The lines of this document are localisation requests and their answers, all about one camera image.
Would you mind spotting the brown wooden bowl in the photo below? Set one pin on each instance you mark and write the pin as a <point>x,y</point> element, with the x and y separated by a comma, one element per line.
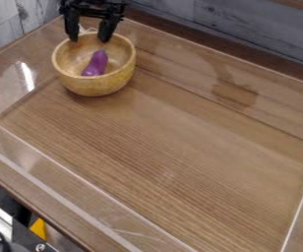
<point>71,56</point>

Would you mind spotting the purple toy eggplant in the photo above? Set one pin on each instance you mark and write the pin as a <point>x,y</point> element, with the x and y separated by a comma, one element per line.
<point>96,65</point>

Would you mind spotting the clear acrylic tray wall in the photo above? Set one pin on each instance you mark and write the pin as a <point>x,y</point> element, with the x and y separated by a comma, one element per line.
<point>183,164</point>

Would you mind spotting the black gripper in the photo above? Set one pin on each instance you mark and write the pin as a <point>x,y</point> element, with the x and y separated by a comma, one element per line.
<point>108,10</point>

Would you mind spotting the yellow black equipment base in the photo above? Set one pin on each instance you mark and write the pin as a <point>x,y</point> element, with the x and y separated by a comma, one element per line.
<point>28,240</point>

